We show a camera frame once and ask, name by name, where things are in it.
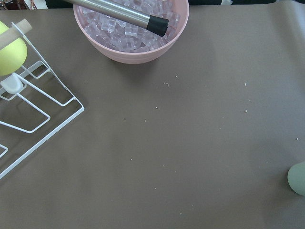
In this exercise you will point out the pink bowl with ice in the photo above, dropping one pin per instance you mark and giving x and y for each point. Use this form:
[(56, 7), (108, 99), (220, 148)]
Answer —
[(130, 44)]

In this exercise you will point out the steel muddler black tip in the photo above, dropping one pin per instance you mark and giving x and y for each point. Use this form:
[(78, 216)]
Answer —
[(149, 22)]

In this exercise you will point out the yellow cup on rack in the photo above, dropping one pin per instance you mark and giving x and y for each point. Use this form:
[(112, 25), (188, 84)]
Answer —
[(13, 50)]

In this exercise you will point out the green cup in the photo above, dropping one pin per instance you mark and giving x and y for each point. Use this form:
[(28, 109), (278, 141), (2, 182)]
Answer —
[(296, 178)]

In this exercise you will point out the white wire cup rack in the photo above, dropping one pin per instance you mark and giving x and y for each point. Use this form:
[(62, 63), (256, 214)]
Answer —
[(34, 105)]

